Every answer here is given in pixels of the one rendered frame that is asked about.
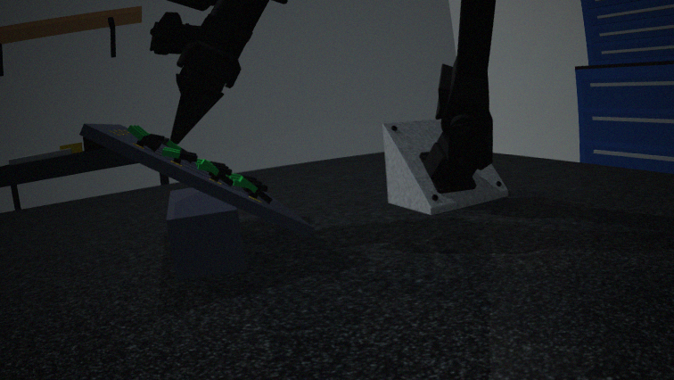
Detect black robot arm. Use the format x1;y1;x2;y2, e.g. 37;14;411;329
150;0;496;194

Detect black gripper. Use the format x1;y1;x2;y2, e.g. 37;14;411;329
170;9;254;145

